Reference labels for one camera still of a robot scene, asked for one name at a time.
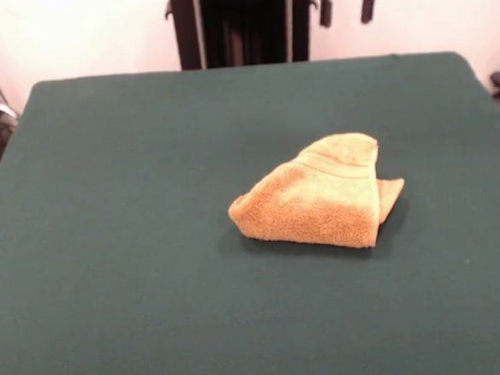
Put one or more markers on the orange-brown terry towel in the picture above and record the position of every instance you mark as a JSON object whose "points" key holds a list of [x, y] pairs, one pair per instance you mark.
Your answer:
{"points": [[311, 204]]}

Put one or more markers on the dark green table cloth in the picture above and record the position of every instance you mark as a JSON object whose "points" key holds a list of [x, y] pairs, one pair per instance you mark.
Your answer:
{"points": [[108, 249]]}

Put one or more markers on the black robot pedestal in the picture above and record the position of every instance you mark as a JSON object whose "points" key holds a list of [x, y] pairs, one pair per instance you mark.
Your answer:
{"points": [[243, 25]]}

